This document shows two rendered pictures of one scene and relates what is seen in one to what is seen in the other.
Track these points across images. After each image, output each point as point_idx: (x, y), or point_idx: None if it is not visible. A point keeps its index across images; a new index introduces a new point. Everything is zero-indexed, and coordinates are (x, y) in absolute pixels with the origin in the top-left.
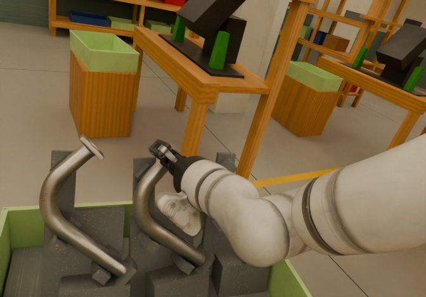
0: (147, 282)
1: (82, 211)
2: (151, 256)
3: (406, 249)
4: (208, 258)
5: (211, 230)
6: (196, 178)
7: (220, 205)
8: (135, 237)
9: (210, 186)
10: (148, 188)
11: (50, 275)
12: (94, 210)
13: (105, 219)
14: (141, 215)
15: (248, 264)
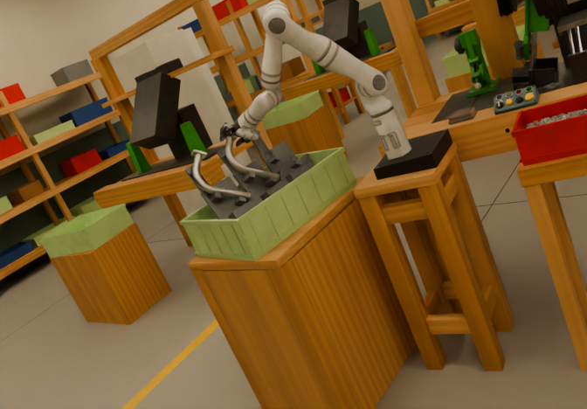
0: (264, 198)
1: (214, 186)
2: (256, 189)
3: (278, 68)
4: (279, 172)
5: (273, 168)
6: (242, 117)
7: (252, 109)
8: (243, 183)
9: (247, 112)
10: (231, 153)
11: (223, 218)
12: (218, 183)
13: (225, 184)
14: (238, 164)
15: (300, 167)
